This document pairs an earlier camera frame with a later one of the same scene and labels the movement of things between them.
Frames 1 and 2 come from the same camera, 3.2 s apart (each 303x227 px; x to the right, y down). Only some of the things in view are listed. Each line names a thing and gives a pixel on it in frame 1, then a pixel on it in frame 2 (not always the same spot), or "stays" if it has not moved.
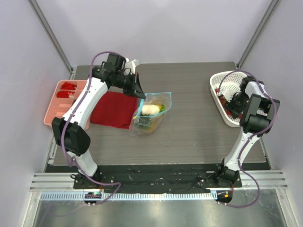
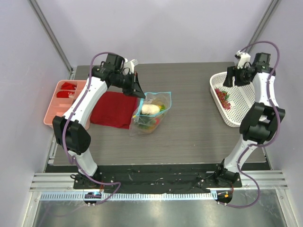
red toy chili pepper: x=228 y=113 -> x=157 y=121
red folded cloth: x=114 y=109 stays
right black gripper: x=231 y=105 -> x=233 y=76
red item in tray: x=66 y=85 stays
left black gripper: x=135 y=89 stays
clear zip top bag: x=148 y=116 stays
